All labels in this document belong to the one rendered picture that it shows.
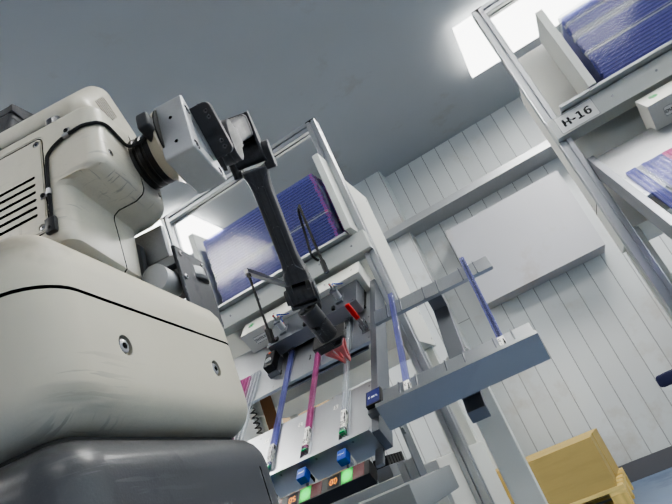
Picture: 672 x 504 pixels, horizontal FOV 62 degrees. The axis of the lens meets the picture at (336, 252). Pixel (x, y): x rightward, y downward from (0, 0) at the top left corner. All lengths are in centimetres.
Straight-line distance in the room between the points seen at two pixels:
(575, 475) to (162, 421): 345
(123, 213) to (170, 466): 60
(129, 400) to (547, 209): 440
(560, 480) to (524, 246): 175
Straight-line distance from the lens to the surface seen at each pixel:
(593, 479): 374
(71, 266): 35
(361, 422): 138
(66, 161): 86
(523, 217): 464
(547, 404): 471
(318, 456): 137
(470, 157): 518
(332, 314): 176
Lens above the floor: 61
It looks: 23 degrees up
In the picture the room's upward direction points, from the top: 23 degrees counter-clockwise
